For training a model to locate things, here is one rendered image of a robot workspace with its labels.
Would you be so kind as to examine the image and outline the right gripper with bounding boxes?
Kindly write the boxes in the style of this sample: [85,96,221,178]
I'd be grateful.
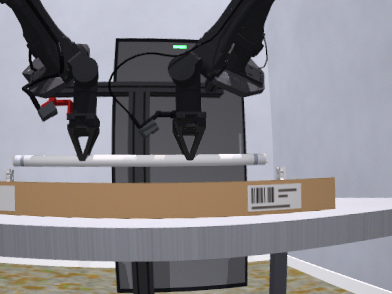
[41,92,100,161]

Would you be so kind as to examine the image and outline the white tube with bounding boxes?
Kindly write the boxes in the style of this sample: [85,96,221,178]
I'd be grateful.
[12,153,266,167]

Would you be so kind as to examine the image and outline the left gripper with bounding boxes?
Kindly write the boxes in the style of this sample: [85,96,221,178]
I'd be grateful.
[141,90,206,160]

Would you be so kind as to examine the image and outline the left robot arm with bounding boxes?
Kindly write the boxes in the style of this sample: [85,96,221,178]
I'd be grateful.
[168,0,275,94]

